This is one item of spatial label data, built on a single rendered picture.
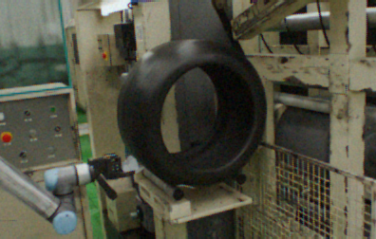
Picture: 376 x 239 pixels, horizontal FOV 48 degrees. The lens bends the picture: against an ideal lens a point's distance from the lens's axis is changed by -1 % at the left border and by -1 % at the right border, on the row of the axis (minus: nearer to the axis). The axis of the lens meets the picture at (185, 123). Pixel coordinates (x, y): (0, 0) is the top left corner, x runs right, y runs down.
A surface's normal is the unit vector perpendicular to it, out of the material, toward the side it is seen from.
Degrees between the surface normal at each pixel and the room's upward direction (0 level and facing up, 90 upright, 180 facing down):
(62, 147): 90
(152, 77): 61
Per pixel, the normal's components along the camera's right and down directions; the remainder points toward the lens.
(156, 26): 0.42, 0.17
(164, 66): -0.17, -0.38
